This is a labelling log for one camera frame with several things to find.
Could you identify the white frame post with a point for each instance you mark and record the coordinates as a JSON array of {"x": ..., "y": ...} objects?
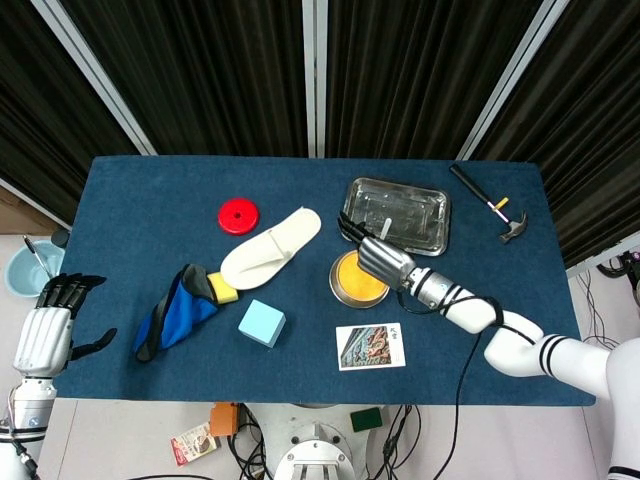
[
  {"x": 600, "y": 259},
  {"x": 35, "y": 204},
  {"x": 94, "y": 75},
  {"x": 315, "y": 75},
  {"x": 515, "y": 75}
]

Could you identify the black pleated curtain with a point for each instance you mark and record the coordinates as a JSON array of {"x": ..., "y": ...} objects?
[{"x": 210, "y": 75}]

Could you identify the red round disc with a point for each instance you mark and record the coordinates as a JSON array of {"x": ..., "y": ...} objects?
[{"x": 239, "y": 216}]

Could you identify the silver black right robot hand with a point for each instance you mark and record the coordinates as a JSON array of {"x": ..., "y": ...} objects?
[{"x": 385, "y": 262}]

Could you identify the beige bowl with yellow inside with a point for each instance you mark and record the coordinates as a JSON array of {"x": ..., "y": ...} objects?
[{"x": 360, "y": 287}]

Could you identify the white plastic spoon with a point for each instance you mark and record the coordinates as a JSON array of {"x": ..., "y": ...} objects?
[{"x": 386, "y": 227}]

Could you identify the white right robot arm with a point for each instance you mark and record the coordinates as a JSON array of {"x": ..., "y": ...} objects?
[{"x": 475, "y": 312}]

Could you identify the dragon wall photo postcard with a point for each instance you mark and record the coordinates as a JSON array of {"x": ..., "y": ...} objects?
[{"x": 370, "y": 347}]

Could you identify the white slipper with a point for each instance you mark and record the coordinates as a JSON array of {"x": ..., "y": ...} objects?
[{"x": 280, "y": 240}]

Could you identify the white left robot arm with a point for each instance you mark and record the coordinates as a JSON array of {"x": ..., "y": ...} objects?
[{"x": 27, "y": 405}]

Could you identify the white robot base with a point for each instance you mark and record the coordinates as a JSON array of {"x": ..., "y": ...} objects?
[{"x": 310, "y": 450}]

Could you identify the blue grey cloth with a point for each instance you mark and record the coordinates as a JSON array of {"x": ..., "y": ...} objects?
[{"x": 180, "y": 315}]

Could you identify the metal tray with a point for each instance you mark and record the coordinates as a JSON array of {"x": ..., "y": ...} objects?
[{"x": 420, "y": 200}]

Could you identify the orange box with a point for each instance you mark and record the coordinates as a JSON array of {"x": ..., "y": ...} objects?
[{"x": 224, "y": 420}]

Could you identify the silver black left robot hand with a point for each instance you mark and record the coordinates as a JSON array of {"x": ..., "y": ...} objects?
[{"x": 42, "y": 340}]

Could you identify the dark green box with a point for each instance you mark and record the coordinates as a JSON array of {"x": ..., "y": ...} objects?
[{"x": 366, "y": 420}]

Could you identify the printed snack packet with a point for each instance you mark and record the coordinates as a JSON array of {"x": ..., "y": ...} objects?
[{"x": 192, "y": 445}]

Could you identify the blue fabric table cover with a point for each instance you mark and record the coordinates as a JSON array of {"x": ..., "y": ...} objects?
[{"x": 150, "y": 200}]

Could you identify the metal bowl with yellow interior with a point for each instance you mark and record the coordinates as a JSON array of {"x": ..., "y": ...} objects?
[{"x": 350, "y": 302}]

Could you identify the light blue plastic basin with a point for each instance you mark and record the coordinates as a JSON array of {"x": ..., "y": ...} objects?
[{"x": 22, "y": 272}]

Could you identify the light blue foam cube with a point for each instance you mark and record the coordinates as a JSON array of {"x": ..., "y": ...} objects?
[{"x": 262, "y": 322}]

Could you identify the yellow sponge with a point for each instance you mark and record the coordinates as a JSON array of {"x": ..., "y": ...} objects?
[{"x": 225, "y": 292}]

